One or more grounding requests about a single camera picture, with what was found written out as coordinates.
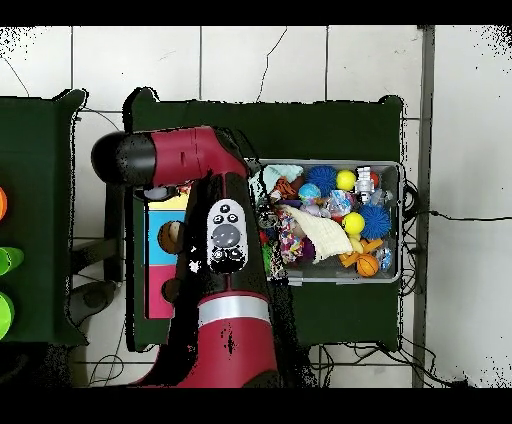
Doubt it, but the wooden box with three holes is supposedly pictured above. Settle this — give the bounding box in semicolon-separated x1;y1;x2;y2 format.
143;195;191;320

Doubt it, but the clear mesh bin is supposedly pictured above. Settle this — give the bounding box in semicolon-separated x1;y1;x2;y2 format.
247;158;403;284

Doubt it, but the mint green cloth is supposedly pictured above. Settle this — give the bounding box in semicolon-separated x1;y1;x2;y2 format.
255;164;305;194

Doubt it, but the blue globe ball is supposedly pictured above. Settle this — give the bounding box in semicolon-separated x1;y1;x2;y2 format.
298;182;322;205

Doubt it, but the blue spiky rubber ball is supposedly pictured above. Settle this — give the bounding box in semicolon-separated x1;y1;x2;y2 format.
305;165;338;198
356;203;392;240

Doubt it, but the cream ribbed cloth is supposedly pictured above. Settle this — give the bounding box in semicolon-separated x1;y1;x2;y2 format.
285;204;355;263

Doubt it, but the yellow foam ball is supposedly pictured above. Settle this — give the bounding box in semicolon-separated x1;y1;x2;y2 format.
341;211;366;236
335;169;358;192

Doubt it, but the white toy robot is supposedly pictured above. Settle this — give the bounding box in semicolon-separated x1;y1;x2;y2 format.
353;165;379;205

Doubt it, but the orange toy basketball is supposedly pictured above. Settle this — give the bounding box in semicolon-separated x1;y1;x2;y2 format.
355;253;380;278

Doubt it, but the grey rounded object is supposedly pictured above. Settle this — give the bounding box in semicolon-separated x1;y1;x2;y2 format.
65;279;118;326

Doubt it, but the dark green side table cloth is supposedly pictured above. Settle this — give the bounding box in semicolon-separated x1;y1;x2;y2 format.
0;89;88;347

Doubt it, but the green plastic cup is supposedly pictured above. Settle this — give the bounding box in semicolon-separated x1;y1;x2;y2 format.
0;246;25;277

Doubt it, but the green round plastic object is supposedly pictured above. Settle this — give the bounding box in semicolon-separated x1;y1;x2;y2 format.
0;291;16;341

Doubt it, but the long black floor cable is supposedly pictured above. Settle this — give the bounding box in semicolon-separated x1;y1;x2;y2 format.
415;209;512;222

